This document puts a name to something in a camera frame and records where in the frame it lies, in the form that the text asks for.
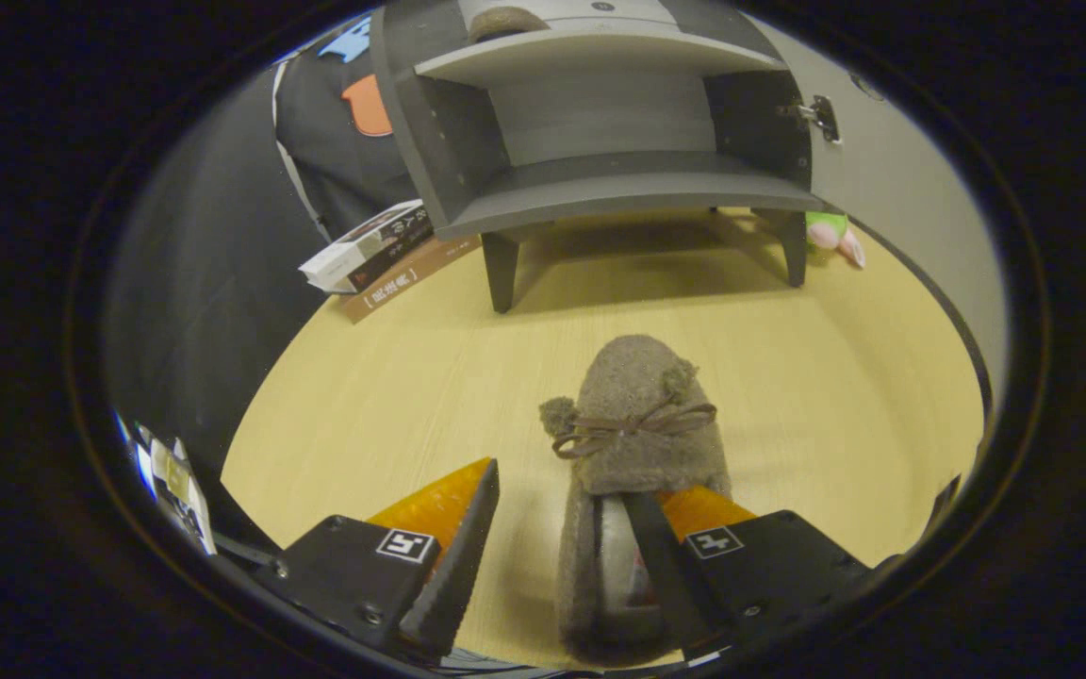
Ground white and black book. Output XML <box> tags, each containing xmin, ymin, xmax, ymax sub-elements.
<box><xmin>298</xmin><ymin>200</ymin><xmax>436</xmax><ymax>293</ymax></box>

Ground metal door hinge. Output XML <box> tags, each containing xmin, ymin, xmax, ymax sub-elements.
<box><xmin>779</xmin><ymin>94</ymin><xmax>843</xmax><ymax>145</ymax></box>

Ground colourful small items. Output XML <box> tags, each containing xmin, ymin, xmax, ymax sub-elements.
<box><xmin>114</xmin><ymin>415</ymin><xmax>219</xmax><ymax>557</ymax></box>

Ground black backdrop cloth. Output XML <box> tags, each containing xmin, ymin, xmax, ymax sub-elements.
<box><xmin>105</xmin><ymin>14</ymin><xmax>421</xmax><ymax>472</ymax></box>

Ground grey shoe cabinet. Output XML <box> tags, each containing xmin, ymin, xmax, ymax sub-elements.
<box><xmin>369</xmin><ymin>0</ymin><xmax>846</xmax><ymax>314</ymax></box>

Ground brown book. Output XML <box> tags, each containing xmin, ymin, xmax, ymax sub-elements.
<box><xmin>340</xmin><ymin>236</ymin><xmax>483</xmax><ymax>324</ymax></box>

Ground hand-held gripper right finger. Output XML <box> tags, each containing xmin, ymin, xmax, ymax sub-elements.
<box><xmin>620</xmin><ymin>484</ymin><xmax>902</xmax><ymax>664</ymax></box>

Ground brown fuzzy slipper shoe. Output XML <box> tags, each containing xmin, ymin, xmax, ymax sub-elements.
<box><xmin>538</xmin><ymin>334</ymin><xmax>734</xmax><ymax>666</ymax></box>
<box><xmin>468</xmin><ymin>5</ymin><xmax>551</xmax><ymax>43</ymax></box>

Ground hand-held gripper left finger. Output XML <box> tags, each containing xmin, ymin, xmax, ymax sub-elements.
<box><xmin>255</xmin><ymin>457</ymin><xmax>502</xmax><ymax>661</ymax></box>

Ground pink and green plush toy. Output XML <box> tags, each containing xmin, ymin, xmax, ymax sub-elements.
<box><xmin>805</xmin><ymin>212</ymin><xmax>866</xmax><ymax>270</ymax></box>

